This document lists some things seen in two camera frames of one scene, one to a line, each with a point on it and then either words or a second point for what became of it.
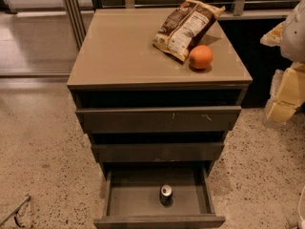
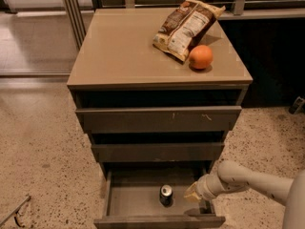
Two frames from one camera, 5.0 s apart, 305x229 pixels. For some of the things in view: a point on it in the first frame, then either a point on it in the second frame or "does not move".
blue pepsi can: x=166 y=196 does not move
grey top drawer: x=159 y=119 does not move
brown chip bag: x=186 y=27 does not move
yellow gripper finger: x=291 y=95 -> x=192 y=193
